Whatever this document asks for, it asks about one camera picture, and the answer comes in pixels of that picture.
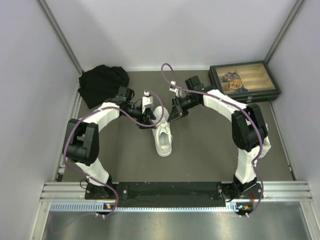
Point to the white sneaker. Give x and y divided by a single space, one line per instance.
266 146
163 150

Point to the white shoelace of shoe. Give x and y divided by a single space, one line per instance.
163 133

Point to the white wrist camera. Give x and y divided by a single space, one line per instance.
147 101
173 88

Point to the grey slotted cable duct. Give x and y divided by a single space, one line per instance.
107 207

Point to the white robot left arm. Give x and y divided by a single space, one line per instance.
82 143

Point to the black compartment box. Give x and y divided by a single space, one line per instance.
249 82

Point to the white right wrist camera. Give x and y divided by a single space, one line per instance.
173 88

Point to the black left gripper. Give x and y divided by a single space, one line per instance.
148 115

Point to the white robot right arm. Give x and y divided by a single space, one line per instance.
249 130

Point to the black crumpled cloth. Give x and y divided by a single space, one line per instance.
101 83

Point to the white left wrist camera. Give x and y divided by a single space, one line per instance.
147 101

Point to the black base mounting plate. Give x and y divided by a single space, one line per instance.
181 194

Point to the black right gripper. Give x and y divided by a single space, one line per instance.
177 111

